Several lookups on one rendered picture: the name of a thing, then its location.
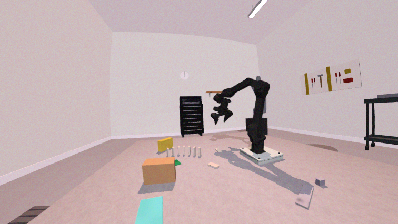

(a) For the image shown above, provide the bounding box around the yellow rectangular block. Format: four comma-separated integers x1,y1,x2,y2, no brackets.
157,137,173,152

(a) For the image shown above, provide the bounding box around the orange-brown box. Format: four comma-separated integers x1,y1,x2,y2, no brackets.
142,157,176,185

